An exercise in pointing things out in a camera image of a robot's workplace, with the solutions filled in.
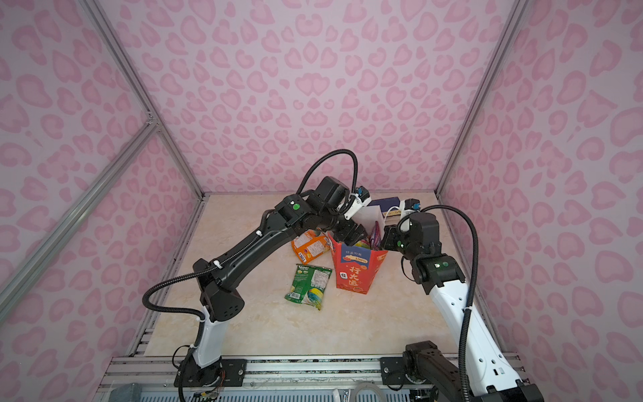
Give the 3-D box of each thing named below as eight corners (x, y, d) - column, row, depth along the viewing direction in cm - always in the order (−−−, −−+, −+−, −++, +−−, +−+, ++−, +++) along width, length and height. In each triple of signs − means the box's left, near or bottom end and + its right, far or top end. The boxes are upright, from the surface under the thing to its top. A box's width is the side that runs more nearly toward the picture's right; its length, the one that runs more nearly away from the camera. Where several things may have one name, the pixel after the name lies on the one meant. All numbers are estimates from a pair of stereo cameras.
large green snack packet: (285, 299, 89) (283, 295, 87) (299, 265, 98) (298, 260, 95) (320, 309, 87) (320, 305, 84) (331, 273, 96) (331, 269, 93)
